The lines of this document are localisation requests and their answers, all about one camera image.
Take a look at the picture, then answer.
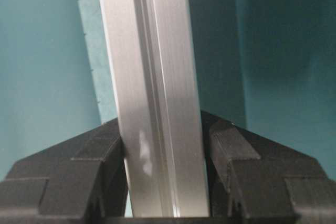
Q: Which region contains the teal table mat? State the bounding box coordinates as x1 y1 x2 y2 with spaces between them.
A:
1 0 335 178

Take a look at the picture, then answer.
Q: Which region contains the silver aluminium extrusion rail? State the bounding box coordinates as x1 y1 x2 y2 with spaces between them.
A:
99 0 210 217

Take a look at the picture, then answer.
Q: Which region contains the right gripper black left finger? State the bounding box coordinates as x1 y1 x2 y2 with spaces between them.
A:
1 119 128 223

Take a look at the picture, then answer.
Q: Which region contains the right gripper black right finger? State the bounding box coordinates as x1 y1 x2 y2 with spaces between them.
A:
201 111 335 223

